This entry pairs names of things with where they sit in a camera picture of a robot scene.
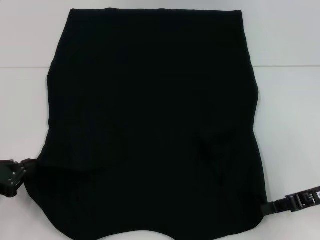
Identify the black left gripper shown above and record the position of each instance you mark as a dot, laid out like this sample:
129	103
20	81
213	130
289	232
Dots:
10	177

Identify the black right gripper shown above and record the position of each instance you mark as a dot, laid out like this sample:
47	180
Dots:
307	200

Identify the black shirt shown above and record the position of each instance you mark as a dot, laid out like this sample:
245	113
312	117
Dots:
150	112

